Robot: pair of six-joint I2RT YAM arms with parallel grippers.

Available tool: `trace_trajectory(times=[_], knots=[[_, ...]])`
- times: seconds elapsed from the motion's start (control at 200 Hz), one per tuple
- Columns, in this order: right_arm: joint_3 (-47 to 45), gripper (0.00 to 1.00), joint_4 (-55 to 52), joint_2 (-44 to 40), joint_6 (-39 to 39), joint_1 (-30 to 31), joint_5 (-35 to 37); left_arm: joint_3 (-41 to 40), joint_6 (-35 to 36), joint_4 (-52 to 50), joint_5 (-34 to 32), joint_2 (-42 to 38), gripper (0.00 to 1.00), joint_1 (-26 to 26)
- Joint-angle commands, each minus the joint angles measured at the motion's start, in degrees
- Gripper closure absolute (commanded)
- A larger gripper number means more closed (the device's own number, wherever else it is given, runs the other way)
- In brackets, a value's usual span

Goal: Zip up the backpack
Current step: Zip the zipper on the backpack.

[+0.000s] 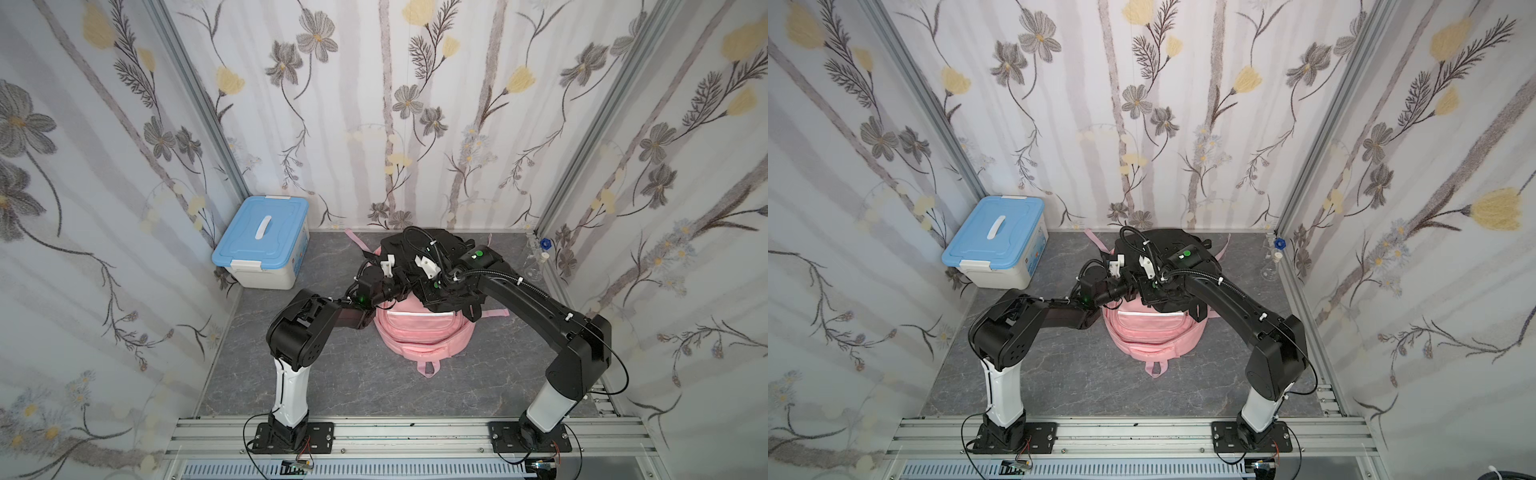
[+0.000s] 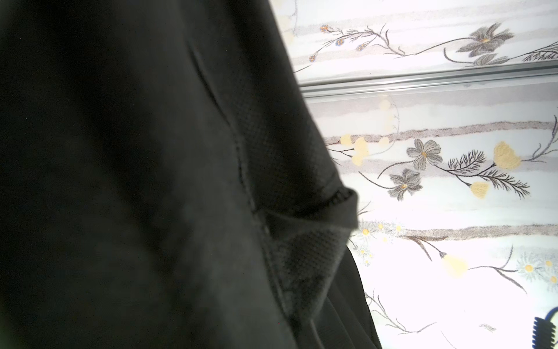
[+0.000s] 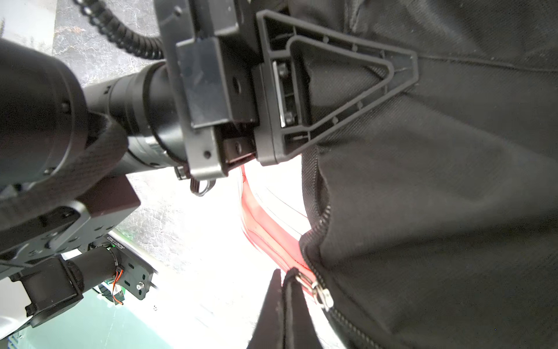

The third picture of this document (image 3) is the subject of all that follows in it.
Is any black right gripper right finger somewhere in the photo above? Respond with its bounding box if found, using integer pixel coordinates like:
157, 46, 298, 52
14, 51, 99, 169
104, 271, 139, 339
282, 268, 323, 349

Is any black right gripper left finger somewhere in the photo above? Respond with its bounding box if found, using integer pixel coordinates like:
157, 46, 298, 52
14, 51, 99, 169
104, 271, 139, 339
247, 269, 284, 349

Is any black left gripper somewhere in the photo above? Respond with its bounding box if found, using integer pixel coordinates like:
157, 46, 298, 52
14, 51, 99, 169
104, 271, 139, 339
153, 1, 419, 181

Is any black fabric backpack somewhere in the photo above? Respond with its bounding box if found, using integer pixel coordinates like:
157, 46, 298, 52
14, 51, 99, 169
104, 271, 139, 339
288, 1, 557, 348

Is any pink school backpack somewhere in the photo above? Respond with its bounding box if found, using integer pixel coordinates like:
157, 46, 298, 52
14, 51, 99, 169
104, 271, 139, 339
240, 166, 315, 295

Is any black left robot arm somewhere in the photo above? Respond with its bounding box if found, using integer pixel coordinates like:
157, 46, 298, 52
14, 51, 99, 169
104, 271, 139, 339
1, 1, 419, 337

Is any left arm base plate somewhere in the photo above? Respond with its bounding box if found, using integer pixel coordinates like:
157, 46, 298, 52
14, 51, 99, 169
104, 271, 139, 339
94, 244, 157, 305

